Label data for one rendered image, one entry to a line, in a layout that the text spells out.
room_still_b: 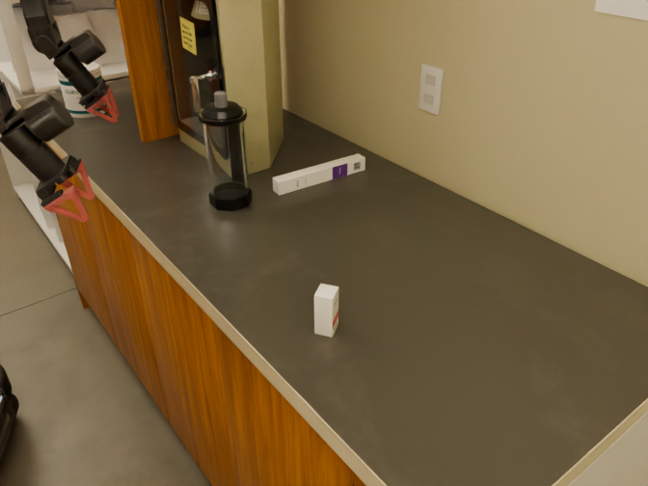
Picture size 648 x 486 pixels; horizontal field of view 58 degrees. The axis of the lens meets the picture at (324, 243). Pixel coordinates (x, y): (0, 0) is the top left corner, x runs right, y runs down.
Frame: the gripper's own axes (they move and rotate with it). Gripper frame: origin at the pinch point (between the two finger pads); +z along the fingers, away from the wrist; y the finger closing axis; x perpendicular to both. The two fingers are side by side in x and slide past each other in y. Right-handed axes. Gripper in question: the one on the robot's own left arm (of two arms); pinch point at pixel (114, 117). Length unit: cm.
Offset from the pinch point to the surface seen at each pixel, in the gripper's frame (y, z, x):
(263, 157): -18.1, 26.0, -29.4
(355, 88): 0, 31, -60
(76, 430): -14, 75, 80
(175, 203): -32.9, 17.4, -7.7
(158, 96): 9.8, 4.5, -10.8
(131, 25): 7.8, -15.1, -17.8
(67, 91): 32.0, -7.4, 16.3
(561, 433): -113, 46, -56
